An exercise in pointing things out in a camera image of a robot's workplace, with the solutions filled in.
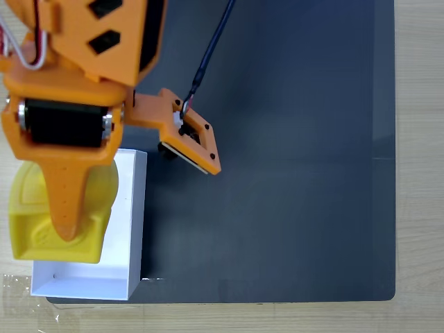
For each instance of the white open cardboard box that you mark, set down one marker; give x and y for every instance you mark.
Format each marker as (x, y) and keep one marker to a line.
(133, 243)

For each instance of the clear adhesive tape piece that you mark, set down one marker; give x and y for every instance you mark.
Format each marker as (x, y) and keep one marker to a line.
(15, 291)

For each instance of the dark grey table mat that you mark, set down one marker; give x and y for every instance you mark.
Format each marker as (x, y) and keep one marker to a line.
(277, 208)

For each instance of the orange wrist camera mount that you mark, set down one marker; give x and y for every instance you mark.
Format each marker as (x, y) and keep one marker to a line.
(149, 111)

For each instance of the yellow toy brick block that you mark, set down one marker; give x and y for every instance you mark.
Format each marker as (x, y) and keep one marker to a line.
(83, 239)

